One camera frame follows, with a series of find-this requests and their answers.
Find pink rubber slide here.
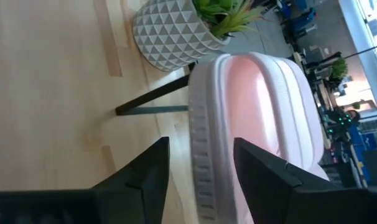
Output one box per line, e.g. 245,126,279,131
188,52,331,224

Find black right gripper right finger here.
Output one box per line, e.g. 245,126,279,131
233,138,335,224

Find green artificial succulent plant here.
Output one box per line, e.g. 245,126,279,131
193,0,268,40

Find green background plant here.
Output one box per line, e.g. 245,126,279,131
330,57,348,80

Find wooden shelf black metal legs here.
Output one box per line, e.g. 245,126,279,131
115,61,197,116

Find blue background equipment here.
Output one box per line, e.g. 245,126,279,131
277,0,319,34

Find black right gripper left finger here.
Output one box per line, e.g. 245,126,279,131
91,136,171,224

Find white grey triangle-patterned pot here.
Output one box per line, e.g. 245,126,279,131
132,0,231,73

